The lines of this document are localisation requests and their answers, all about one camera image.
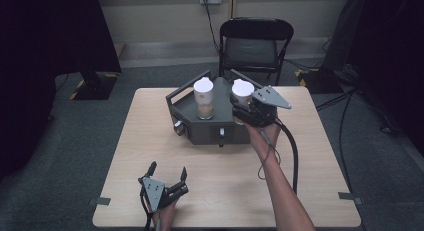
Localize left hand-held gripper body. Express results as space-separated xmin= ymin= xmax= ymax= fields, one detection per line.
xmin=138 ymin=175 xmax=190 ymax=214

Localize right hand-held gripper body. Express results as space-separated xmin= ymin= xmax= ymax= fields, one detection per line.
xmin=232 ymin=85 xmax=293 ymax=128

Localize white-lidded clear jar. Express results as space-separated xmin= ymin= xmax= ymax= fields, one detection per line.
xmin=193 ymin=76 xmax=215 ymax=121
xmin=231 ymin=78 xmax=256 ymax=126

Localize dark grey corner rack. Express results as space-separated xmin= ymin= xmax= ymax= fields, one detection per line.
xmin=165 ymin=69 xmax=268 ymax=149

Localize person's left hand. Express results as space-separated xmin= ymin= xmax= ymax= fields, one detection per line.
xmin=151 ymin=196 xmax=180 ymax=231

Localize person's right hand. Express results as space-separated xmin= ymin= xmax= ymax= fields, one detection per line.
xmin=244 ymin=120 xmax=283 ymax=162

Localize black folding chair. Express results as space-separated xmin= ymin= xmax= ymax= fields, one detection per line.
xmin=218 ymin=17 xmax=295 ymax=87

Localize grey tape strip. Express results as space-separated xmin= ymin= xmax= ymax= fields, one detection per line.
xmin=337 ymin=191 xmax=364 ymax=206
xmin=88 ymin=196 xmax=112 ymax=207

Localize black stand base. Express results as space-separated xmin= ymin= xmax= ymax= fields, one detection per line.
xmin=69 ymin=70 xmax=120 ymax=101
xmin=294 ymin=66 xmax=344 ymax=95

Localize grey hanging cloth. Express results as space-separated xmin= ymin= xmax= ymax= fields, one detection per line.
xmin=321 ymin=0 xmax=368 ymax=72

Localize dark curtain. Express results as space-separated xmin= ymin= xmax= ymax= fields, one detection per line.
xmin=0 ymin=0 xmax=123 ymax=182
xmin=346 ymin=0 xmax=424 ymax=155

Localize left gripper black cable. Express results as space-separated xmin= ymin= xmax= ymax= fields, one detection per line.
xmin=139 ymin=190 xmax=154 ymax=231

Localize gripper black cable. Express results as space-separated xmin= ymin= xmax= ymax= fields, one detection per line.
xmin=273 ymin=119 xmax=300 ymax=196
xmin=139 ymin=190 xmax=154 ymax=231

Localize thin grey gripper cable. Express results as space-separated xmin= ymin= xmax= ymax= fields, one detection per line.
xmin=257 ymin=128 xmax=282 ymax=181

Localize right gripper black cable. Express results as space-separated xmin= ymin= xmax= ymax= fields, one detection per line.
xmin=273 ymin=119 xmax=300 ymax=196

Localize black floor cable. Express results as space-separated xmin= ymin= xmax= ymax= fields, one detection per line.
xmin=314 ymin=87 xmax=359 ymax=194

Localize black wall socket cable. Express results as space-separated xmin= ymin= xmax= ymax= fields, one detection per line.
xmin=203 ymin=0 xmax=222 ymax=56

